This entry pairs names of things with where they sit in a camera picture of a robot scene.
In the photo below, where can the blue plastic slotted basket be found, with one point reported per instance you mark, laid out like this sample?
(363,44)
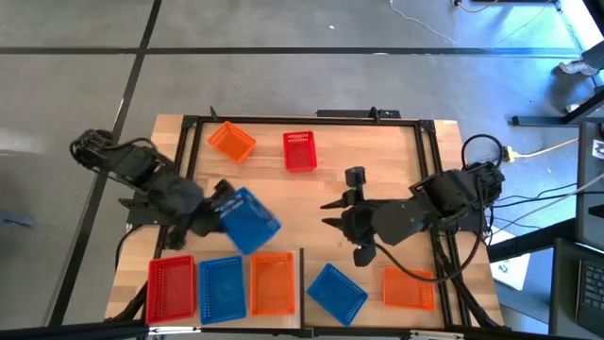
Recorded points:
(222,290)
(250,229)
(337,295)

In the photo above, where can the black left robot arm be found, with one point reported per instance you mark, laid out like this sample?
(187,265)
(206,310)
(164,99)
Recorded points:
(174,191)

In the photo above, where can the silver metal bracket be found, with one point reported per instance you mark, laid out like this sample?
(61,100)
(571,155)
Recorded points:
(436,334)
(174,330)

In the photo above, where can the yellow power adapter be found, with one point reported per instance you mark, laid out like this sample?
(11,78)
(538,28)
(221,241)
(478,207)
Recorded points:
(507,152)

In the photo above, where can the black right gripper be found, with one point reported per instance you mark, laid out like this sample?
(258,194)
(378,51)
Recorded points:
(361,224)

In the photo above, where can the white paper sheet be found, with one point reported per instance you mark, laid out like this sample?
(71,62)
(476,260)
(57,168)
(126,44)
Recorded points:
(512,274)

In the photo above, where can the red plastic slotted basket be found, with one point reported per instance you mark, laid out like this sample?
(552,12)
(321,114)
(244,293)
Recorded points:
(299,151)
(171,290)

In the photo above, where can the person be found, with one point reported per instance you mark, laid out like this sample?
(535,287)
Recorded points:
(578,68)

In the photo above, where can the black keyboard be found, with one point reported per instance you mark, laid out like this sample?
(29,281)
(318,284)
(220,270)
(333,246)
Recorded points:
(590,293)

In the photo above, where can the black aluminium frame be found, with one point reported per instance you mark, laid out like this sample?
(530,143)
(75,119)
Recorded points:
(283,120)

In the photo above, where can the white marker tag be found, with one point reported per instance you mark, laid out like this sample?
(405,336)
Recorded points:
(599,148)

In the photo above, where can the black desk leg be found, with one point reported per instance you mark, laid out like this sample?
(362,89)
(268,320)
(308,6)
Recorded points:
(538,121)
(528,241)

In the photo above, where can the dark grey desk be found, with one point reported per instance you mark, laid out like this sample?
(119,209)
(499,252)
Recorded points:
(566,283)

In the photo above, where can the orange plastic slotted basket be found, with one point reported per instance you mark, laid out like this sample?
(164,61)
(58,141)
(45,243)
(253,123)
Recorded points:
(232,141)
(273,283)
(408,293)

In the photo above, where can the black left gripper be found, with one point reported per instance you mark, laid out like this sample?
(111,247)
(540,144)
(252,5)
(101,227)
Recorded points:
(205,219)

